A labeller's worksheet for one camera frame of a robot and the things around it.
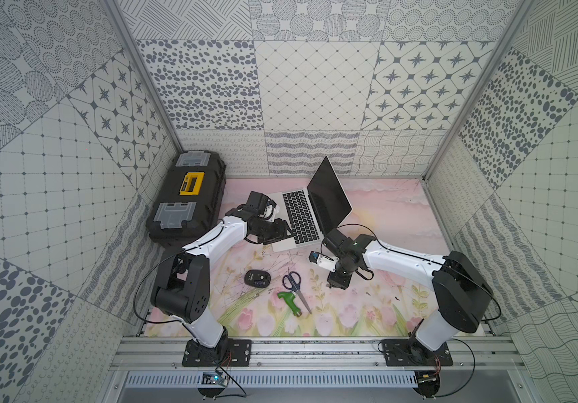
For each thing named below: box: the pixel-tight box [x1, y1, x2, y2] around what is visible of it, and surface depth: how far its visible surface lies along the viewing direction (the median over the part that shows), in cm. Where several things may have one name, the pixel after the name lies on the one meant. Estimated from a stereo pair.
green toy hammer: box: [277, 291, 303, 318], surface depth 85 cm
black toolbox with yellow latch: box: [146, 150, 226, 250], surface depth 95 cm
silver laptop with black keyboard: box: [268, 156, 354, 253], surface depth 109 cm
